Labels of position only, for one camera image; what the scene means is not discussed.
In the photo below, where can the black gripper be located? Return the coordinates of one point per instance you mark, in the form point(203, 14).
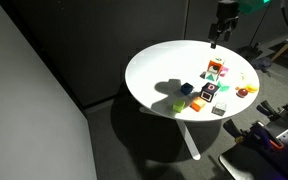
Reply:
point(227, 22)

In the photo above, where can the orange plush number cube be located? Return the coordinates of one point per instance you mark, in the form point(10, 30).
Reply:
point(216, 65)

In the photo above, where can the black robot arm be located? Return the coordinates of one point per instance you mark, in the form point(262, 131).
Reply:
point(227, 6)

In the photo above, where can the black letter D plush cube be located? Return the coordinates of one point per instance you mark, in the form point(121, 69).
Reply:
point(209, 91)

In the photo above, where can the black tripod stand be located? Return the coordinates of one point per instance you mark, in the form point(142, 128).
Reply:
point(254, 40)

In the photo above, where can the pink plastic block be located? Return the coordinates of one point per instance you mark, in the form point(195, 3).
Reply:
point(225, 71)

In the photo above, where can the teal green cover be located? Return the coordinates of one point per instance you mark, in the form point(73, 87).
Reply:
point(252, 5)

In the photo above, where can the small white yellow toy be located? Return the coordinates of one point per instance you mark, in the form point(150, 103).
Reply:
point(242, 76)

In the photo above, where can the dark bag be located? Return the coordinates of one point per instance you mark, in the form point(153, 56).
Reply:
point(261, 63)

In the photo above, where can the green plastic block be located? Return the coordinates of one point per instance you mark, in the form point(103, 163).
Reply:
point(223, 87)

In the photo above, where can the red round toy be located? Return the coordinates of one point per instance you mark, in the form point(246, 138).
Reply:
point(242, 92)

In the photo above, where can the yellow toy piece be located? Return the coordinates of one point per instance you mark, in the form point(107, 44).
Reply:
point(252, 88)

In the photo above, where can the grey cube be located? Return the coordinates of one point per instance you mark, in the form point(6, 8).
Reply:
point(219, 108)

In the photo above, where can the lime green cube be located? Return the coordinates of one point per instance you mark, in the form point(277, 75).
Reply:
point(178, 105)

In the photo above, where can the black spring clamp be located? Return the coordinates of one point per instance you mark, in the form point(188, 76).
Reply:
point(268, 108)

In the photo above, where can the purple clamp with orange tips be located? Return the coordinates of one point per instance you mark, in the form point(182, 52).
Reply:
point(257, 133)

